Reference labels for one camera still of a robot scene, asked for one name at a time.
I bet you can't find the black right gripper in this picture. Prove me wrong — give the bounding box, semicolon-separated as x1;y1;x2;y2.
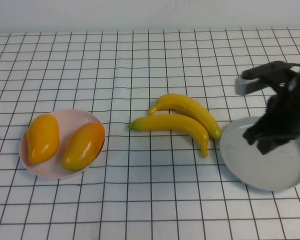
242;72;300;156

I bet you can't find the yellow banana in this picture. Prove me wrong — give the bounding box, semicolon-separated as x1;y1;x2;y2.
148;93;223;140
128;113;210;158

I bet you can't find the plain yellow mango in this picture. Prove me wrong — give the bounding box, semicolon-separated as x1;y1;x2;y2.
26;113;60;165

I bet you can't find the mango with orange blush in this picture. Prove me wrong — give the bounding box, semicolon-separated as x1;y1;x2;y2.
61;121;106;172

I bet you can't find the grey round plate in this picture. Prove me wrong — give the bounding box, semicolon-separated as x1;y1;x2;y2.
219;116;300;192

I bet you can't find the pink round plate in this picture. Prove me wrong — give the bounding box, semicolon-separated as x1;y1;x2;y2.
18;108;106;180

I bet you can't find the white grid tablecloth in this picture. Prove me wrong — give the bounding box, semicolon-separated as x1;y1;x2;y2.
0;27;300;240

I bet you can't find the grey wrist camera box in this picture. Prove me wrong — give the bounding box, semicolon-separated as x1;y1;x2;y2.
234;76;267;96

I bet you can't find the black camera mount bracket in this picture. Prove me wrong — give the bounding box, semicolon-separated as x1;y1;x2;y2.
241;61;300;88

